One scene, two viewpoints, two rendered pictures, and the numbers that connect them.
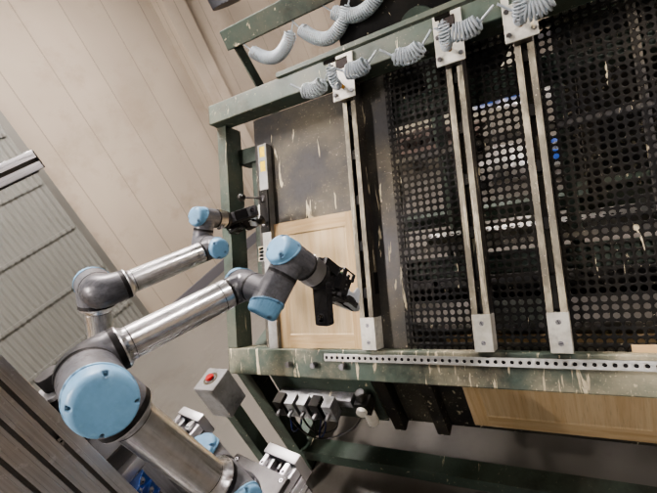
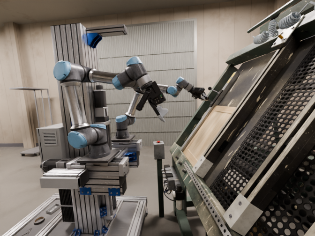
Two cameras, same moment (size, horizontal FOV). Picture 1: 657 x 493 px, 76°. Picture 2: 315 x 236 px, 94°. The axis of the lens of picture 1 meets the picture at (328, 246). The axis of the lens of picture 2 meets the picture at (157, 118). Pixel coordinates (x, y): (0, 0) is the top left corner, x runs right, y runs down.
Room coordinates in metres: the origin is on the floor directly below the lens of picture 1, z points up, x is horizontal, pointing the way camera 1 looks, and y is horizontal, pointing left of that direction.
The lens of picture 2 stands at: (0.49, -0.58, 1.43)
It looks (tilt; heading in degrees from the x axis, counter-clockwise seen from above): 7 degrees down; 52
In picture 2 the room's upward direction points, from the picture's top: 2 degrees counter-clockwise
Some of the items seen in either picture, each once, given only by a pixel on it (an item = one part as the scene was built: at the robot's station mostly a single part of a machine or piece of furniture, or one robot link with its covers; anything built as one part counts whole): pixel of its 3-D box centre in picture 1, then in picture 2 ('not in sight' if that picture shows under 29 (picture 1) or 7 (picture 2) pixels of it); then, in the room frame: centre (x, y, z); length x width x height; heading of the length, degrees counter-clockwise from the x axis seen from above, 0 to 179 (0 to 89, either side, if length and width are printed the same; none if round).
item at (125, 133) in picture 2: not in sight; (122, 132); (1.15, 0.87, 1.09); 0.15 x 0.15 x 0.10
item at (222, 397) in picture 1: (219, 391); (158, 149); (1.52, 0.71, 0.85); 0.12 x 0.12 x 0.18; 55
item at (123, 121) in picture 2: not in sight; (122, 121); (1.16, 0.87, 1.20); 0.13 x 0.12 x 0.14; 31
